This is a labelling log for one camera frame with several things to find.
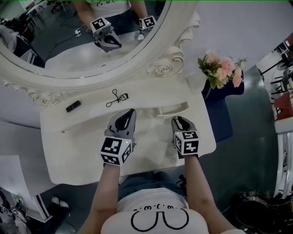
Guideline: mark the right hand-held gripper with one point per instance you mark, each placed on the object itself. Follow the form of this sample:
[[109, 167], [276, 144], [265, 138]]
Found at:
[[186, 142]]

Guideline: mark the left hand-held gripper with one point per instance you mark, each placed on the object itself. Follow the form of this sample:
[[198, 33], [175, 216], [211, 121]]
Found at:
[[114, 148]]

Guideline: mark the white dressing table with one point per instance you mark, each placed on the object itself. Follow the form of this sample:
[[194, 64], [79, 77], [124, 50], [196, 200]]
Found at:
[[75, 148]]

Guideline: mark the person's left forearm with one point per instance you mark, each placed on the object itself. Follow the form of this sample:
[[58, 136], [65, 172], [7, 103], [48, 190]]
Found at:
[[105, 194]]

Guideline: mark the person's right forearm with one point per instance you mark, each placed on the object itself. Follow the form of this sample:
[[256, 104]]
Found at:
[[199, 182]]

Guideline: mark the black eyelash curler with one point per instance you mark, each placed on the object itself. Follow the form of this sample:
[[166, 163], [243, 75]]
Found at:
[[116, 98]]

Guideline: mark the navy blue chair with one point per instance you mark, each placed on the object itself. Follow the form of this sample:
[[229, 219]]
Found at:
[[219, 114]]

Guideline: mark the black lipstick tube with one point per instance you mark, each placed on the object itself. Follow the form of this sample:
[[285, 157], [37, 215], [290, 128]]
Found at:
[[73, 106]]

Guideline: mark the blue jeans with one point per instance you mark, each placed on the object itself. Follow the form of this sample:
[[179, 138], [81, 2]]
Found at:
[[146, 182]]

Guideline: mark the pink flower bouquet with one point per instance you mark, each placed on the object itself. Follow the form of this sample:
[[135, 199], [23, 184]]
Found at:
[[219, 68]]

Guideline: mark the white printed t-shirt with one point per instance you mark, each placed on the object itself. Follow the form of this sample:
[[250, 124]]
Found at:
[[160, 214]]

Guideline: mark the white shoe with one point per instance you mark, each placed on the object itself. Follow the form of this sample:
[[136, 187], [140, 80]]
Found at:
[[55, 200], [64, 204]]

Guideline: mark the red chair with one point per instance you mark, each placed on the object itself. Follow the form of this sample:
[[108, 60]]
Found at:
[[283, 107]]

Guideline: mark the oval mirror white ornate frame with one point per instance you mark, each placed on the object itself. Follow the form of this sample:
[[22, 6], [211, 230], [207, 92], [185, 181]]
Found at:
[[128, 75]]

